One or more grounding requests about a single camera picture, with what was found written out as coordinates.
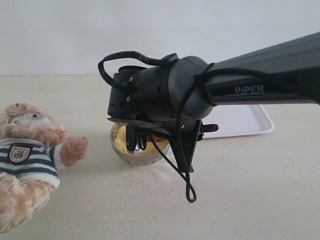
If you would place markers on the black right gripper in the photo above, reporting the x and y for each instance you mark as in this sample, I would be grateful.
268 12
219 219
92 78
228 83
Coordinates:
122 107

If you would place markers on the white plastic tray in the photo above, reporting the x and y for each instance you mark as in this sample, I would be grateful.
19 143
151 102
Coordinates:
238 120

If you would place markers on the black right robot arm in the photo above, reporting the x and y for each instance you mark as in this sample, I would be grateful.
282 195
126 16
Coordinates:
171 96

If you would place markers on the teddy bear striped sweater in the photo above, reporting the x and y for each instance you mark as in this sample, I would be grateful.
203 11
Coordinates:
33 147

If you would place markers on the steel bowl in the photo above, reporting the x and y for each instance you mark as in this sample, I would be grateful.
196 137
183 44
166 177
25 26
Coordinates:
138 161

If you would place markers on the dark red wooden spoon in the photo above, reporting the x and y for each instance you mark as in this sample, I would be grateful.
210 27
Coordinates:
206 128

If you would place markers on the yellow millet grain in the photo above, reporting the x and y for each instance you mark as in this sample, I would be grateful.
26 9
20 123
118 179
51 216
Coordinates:
118 139

